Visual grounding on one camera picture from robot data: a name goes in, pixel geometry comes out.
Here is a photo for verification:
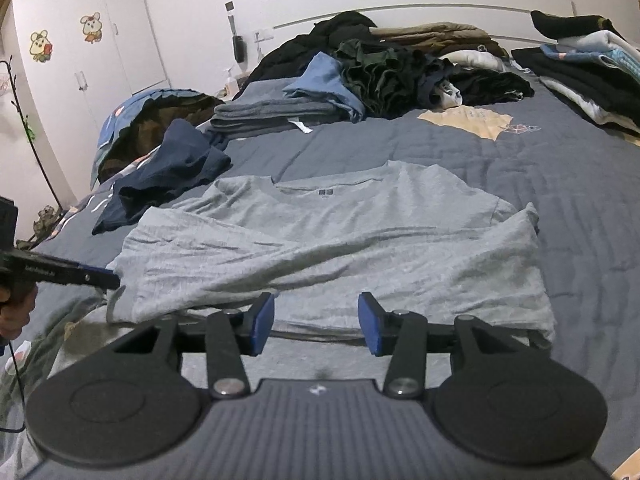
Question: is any light blue folded towel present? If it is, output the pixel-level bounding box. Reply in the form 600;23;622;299
540;30;640;79

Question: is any cartoon animal sticker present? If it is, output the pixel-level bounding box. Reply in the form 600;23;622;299
29;31;54;63
80;12;104;44

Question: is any person's left hand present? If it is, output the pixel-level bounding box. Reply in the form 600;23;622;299
0;284;38;342

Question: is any grey long-sleeve shirt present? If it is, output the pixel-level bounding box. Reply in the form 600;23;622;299
105;160;557;346

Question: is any white garment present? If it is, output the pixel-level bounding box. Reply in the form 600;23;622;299
440;50;507;74

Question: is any black folded clothes stack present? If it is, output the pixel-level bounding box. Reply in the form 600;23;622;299
510;47;640;123

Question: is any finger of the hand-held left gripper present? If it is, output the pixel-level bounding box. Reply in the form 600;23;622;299
31;254;122;291

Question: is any grey folded garment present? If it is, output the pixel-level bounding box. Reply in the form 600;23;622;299
210;82;351;141

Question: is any light blue garment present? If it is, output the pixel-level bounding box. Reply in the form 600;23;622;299
282;52;368;123

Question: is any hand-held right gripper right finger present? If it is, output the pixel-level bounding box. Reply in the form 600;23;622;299
358;293;531;400

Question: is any white wardrobe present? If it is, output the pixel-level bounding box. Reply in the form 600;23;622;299
0;0;171;201

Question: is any navy blue garment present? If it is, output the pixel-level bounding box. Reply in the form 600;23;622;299
92;119;233;235

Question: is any blue printed blanket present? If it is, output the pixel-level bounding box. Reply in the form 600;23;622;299
92;87;226;186

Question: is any white printed cloth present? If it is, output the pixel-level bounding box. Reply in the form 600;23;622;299
430;80;464;112

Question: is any black flat garment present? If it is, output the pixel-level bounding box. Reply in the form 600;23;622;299
450;67;536;104

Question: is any black rack with vine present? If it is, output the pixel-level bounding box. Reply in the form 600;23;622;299
0;55;66;221

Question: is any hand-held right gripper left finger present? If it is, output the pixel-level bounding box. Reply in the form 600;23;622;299
107;292;276;400

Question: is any dark green garment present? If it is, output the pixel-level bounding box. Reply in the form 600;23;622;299
335;39;451;118

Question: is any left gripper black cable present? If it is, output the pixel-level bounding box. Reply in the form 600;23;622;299
0;339;27;434

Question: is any black jacket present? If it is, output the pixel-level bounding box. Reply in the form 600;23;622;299
242;11;378;86

